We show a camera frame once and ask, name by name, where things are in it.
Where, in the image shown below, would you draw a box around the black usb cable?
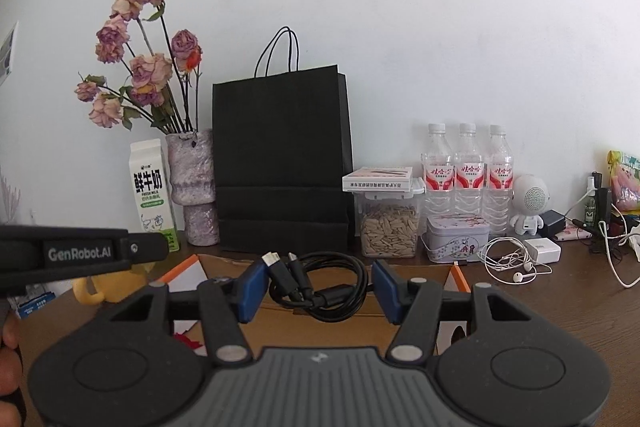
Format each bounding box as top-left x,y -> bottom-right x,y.
260,249 -> 374,324

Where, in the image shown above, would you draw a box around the person's left hand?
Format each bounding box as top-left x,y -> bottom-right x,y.
0,312 -> 23,395

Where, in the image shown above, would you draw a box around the blue white booklet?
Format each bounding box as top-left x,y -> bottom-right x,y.
13,284 -> 56,319

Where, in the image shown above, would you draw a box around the red orange cardboard box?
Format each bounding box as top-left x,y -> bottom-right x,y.
160,253 -> 471,351

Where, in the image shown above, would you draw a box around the decorated metal tin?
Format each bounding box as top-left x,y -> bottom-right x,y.
421,213 -> 490,265

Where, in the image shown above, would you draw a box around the yellow ceramic mug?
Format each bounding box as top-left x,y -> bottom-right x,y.
72,262 -> 155,306

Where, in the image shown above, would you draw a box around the clear jar of seeds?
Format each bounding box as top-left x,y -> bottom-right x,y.
355,187 -> 424,259

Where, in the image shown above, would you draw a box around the white flat box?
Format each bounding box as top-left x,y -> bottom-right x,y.
342,167 -> 412,193

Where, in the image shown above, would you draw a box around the middle water bottle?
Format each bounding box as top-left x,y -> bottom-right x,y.
454,124 -> 485,216

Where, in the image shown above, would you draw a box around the water bottle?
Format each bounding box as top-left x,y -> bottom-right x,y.
421,124 -> 456,217
482,124 -> 514,237
454,124 -> 485,216

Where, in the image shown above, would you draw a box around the white charger block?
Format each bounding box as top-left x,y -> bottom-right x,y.
524,237 -> 561,265

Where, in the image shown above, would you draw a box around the white green milk carton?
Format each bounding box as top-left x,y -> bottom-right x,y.
129,139 -> 180,253

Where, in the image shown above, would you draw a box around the left water bottle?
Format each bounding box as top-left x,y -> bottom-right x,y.
421,124 -> 456,217

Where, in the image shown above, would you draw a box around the purple textured vase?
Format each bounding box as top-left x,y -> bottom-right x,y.
166,129 -> 220,247

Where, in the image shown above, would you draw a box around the right water bottle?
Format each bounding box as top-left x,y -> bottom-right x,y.
482,124 -> 514,237

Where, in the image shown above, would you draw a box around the white robot figurine speaker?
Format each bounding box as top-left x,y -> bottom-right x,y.
510,174 -> 550,236

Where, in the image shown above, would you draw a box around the black power adapter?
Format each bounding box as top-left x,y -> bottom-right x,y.
537,210 -> 566,239

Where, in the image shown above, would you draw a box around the black paper shopping bag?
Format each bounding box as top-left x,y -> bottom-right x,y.
213,26 -> 355,254

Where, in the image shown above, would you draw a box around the small green bottle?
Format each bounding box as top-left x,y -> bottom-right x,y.
584,171 -> 601,228

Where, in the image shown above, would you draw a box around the dried pink rose bouquet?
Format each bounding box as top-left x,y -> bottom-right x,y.
74,0 -> 203,135

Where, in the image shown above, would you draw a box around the colourful snack packet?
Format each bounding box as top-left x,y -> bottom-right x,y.
606,150 -> 640,215

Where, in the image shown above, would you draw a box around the white wired earphones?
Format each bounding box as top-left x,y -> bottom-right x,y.
477,237 -> 553,286

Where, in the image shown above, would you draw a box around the white charging cable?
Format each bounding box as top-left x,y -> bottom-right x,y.
596,200 -> 640,291

